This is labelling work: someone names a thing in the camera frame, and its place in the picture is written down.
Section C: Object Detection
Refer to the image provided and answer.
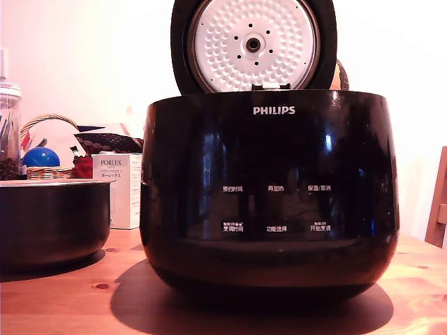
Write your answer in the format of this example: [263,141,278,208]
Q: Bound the black Philips rice cooker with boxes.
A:
[140,89,401,303]

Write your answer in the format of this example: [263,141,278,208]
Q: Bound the rice cooker lid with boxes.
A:
[170,0,338,96]

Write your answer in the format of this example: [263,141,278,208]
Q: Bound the dark metallic inner pot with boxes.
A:
[0,179,112,274]

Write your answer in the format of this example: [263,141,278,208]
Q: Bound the white Porlex box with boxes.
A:
[91,153,143,230]

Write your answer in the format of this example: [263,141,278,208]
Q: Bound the dark patterned pouch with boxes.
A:
[73,131,145,155]

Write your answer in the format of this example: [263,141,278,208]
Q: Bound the small red packet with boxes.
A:
[71,155,94,179]

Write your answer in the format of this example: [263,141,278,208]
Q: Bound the white printed paper bag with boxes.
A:
[21,120,105,168]

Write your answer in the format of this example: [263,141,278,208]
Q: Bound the woven wicker basket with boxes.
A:
[20,114,82,180]

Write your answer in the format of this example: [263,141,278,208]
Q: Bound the blue ball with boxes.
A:
[22,147,61,168]

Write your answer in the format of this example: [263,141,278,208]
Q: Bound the glass jar with beans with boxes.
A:
[0,48,23,181]

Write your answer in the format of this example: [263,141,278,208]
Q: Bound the wooden chair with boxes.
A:
[424,146,447,249]

